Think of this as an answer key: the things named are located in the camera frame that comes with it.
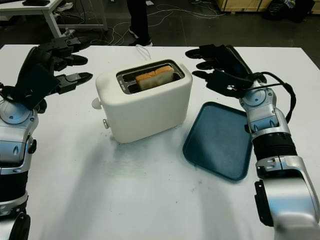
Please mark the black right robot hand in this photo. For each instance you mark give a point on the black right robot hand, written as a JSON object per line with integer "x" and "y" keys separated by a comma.
{"x": 237, "y": 60}

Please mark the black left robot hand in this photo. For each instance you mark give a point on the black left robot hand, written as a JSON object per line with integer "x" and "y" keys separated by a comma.
{"x": 30, "y": 60}

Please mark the toasted bread slice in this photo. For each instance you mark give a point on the toasted bread slice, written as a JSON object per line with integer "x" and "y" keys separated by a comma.
{"x": 153, "y": 78}

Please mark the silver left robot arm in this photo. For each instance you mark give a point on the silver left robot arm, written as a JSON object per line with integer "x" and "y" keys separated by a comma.
{"x": 12, "y": 142}

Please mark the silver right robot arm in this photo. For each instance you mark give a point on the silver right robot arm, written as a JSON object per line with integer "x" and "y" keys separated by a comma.
{"x": 267, "y": 125}

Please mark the white two-slot toaster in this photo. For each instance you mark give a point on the white two-slot toaster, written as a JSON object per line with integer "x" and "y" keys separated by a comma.
{"x": 147, "y": 112}

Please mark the person in black trousers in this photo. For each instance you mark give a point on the person in black trousers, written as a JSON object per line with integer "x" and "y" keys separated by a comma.
{"x": 140, "y": 20}

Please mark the white power strip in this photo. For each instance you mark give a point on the white power strip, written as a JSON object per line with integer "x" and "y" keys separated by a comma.
{"x": 69, "y": 32}

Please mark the wooden crate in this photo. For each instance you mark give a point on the wooden crate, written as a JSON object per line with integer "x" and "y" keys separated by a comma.
{"x": 240, "y": 5}

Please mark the black flat device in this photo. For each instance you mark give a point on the black flat device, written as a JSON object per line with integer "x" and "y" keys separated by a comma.
{"x": 35, "y": 3}

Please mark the black garbage bag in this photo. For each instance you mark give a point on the black garbage bag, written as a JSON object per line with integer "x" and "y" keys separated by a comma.
{"x": 287, "y": 12}

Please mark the dark blue plastic tray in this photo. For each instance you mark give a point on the dark blue plastic tray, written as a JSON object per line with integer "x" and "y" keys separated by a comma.
{"x": 215, "y": 142}

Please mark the white metal-frame desk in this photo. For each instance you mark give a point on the white metal-frame desk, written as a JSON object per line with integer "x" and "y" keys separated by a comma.
{"x": 25, "y": 8}

